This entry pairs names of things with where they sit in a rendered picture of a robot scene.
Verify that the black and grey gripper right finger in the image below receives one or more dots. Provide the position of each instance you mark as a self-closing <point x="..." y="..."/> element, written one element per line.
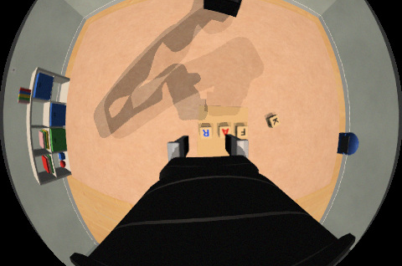
<point x="235" y="146"/>

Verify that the tan wooden letter block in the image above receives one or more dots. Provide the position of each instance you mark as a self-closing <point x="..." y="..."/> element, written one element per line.
<point x="206" y="132"/>
<point x="226" y="129"/>
<point x="273" y="121"/>
<point x="241" y="131"/>

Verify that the tan flat mat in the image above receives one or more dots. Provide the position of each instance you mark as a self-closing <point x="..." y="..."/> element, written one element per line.
<point x="216" y="116"/>

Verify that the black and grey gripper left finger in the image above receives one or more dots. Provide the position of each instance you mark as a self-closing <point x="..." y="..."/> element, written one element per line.
<point x="178" y="148"/>

